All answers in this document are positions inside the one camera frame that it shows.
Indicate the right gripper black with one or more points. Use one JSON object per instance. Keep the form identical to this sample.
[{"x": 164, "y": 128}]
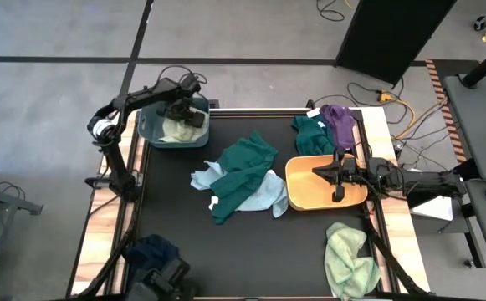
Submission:
[{"x": 353, "y": 171}]

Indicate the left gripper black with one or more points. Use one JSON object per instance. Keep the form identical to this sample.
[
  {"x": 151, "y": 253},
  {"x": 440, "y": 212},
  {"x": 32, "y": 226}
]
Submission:
[{"x": 180, "y": 109}]

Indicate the pale yellow towel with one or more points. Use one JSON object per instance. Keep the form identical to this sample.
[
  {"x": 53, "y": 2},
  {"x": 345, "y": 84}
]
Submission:
[{"x": 180, "y": 132}]

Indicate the small dark green towel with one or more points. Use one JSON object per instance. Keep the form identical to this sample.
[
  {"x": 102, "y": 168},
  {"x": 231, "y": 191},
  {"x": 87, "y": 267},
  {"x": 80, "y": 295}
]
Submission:
[{"x": 311, "y": 138}]

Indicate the purple towel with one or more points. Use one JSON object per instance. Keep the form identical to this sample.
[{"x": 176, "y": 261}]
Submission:
[{"x": 341, "y": 123}]

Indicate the small light blue towel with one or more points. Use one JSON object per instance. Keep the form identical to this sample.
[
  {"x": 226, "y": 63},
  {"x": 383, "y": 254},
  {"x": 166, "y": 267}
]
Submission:
[{"x": 203, "y": 177}]

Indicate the large light blue towel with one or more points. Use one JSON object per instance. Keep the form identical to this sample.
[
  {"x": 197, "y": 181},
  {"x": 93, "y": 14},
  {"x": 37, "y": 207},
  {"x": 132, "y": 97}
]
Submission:
[{"x": 267, "y": 194}]

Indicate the large dark green towel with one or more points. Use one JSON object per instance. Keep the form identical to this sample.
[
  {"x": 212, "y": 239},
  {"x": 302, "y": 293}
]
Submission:
[{"x": 242, "y": 167}]

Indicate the light green towel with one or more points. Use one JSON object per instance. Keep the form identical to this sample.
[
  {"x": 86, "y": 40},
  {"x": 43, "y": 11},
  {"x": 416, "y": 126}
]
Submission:
[{"x": 347, "y": 263}]

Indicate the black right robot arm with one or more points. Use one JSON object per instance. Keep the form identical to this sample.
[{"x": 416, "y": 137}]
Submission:
[{"x": 426, "y": 182}]

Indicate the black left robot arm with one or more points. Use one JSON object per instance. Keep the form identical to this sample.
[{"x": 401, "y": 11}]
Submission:
[{"x": 116, "y": 167}]

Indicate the yellow plastic basket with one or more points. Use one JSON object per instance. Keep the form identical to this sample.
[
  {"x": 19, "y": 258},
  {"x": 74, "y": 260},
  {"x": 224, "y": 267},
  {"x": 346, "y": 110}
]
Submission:
[{"x": 305, "y": 188}]

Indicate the blue-grey plastic basket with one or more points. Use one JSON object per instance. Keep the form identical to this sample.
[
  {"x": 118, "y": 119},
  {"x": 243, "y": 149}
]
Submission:
[{"x": 150, "y": 134}]

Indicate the yellow power plug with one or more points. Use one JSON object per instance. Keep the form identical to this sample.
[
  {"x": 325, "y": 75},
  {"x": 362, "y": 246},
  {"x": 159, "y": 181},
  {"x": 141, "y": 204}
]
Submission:
[{"x": 385, "y": 97}]

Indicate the white paper sheet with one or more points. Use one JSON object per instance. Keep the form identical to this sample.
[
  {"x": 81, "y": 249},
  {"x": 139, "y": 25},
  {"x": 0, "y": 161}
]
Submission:
[{"x": 435, "y": 207}]

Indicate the striped hazard tape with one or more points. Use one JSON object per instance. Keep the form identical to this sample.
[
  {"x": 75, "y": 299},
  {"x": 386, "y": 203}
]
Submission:
[{"x": 445, "y": 108}]

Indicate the navy blue towel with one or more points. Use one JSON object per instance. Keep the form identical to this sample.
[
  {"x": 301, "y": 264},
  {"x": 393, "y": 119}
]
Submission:
[{"x": 150, "y": 251}]

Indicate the tall black panel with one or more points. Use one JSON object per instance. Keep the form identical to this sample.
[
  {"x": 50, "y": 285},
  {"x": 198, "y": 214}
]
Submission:
[{"x": 393, "y": 37}]

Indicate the grey desk with pole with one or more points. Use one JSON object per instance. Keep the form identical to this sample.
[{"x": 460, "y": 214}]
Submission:
[{"x": 481, "y": 125}]

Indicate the black slanted pole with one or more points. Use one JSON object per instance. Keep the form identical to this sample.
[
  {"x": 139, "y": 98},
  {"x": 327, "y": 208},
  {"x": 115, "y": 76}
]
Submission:
[{"x": 483, "y": 67}]

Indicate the grey metal table leg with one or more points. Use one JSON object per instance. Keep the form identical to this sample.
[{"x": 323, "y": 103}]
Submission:
[{"x": 4, "y": 200}]

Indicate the chair caster wheel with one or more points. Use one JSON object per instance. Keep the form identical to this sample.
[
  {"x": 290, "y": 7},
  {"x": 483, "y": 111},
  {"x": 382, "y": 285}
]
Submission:
[{"x": 482, "y": 22}]

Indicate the black diagonal frame bar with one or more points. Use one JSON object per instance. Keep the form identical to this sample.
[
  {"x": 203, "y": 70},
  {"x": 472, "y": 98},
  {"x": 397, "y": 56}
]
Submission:
[{"x": 470, "y": 168}]

